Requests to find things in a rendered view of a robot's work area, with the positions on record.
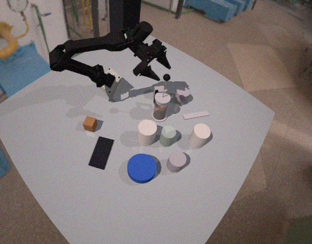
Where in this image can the orange-brown cube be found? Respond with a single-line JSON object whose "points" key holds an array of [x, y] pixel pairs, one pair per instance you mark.
{"points": [[90, 123]]}

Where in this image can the french press with black knob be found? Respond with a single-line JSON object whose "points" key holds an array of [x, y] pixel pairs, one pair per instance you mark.
{"points": [[161, 103]]}

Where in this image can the blue cylinder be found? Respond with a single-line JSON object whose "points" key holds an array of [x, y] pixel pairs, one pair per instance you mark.
{"points": [[141, 168]]}

